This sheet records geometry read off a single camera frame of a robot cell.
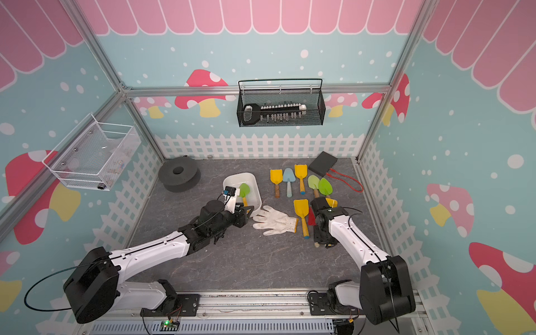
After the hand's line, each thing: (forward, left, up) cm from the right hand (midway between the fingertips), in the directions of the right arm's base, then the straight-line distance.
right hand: (327, 238), depth 85 cm
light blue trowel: (+37, +13, -5) cm, 40 cm away
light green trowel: (+33, +1, -5) cm, 34 cm away
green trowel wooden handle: (+30, -5, -5) cm, 31 cm away
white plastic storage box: (+23, +31, -4) cm, 39 cm away
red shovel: (+13, +4, -6) cm, 15 cm away
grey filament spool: (+35, +70, +1) cm, 78 cm away
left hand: (+8, +31, +10) cm, 34 cm away
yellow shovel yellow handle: (+40, +7, -3) cm, 41 cm away
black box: (+48, -7, -6) cm, 49 cm away
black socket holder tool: (+44, +30, +30) cm, 61 cm away
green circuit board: (-28, +59, -7) cm, 66 cm away
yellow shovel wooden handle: (+37, +20, -5) cm, 42 cm away
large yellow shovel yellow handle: (+17, +8, -5) cm, 20 cm away
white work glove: (+10, +20, -5) cm, 22 cm away
